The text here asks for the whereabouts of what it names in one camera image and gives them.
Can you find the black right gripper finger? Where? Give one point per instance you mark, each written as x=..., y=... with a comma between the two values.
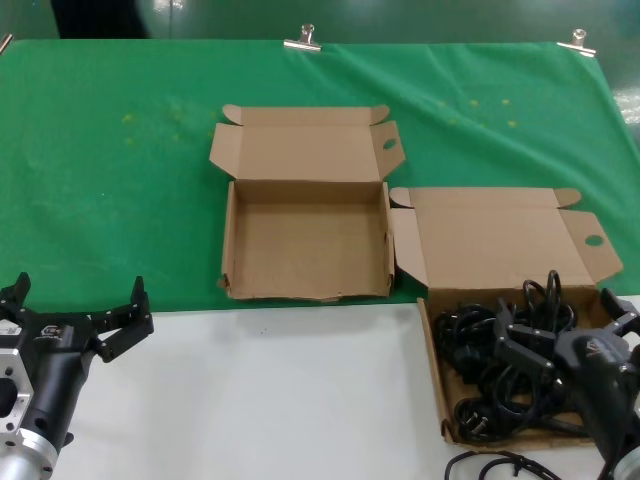
x=627, y=320
x=530, y=345

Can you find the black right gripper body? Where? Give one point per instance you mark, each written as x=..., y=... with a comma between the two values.
x=600, y=380

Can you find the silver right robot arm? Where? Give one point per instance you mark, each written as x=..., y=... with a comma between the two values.
x=627, y=465

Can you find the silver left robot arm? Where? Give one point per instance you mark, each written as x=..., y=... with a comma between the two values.
x=25, y=460

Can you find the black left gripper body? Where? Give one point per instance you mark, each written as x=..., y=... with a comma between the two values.
x=55, y=360

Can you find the open cardboard box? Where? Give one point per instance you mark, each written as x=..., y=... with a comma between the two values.
x=305, y=240
x=500, y=235

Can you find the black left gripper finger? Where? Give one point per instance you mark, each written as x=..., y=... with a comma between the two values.
x=15, y=295
x=127, y=320

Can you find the green table cloth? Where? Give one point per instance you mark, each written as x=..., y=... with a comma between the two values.
x=100, y=175

